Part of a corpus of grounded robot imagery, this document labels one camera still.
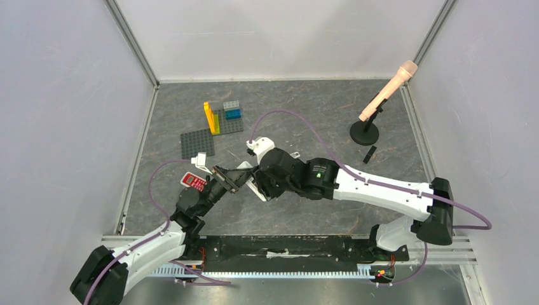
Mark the small black block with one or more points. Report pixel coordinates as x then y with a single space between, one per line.
369 154

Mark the green brick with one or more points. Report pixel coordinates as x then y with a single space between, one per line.
217 129

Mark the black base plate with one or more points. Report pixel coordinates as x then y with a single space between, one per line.
288 253

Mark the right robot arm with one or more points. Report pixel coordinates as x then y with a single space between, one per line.
426 216

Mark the blue brick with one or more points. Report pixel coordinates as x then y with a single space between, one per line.
232 114

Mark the aluminium frame rail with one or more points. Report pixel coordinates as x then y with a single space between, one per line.
129 36

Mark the pink toy microphone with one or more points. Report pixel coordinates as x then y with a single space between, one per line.
403 74

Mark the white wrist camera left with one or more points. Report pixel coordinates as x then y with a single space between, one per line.
200 162

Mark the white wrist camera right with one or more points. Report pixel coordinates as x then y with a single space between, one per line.
259 147

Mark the white remote with slot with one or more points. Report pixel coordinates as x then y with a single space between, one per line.
251 183

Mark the red white small device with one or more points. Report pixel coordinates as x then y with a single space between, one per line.
191 180

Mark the black microphone stand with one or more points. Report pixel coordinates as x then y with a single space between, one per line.
365 133

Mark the dark grey brick baseplate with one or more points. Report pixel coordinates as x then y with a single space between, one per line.
200 141

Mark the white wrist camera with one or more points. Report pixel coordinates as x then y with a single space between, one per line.
259 147
200 162

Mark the grey brick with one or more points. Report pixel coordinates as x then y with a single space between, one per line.
231 105

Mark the yellow brick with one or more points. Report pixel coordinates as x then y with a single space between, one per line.
210 117

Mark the white cable duct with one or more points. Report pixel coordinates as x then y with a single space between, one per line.
362 272

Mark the grey baseplate with bricks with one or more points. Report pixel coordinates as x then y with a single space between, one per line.
229 126

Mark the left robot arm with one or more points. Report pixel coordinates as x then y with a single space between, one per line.
109 274

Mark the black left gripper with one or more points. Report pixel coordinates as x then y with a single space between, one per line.
231 187

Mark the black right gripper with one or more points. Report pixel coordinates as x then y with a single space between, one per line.
261 181

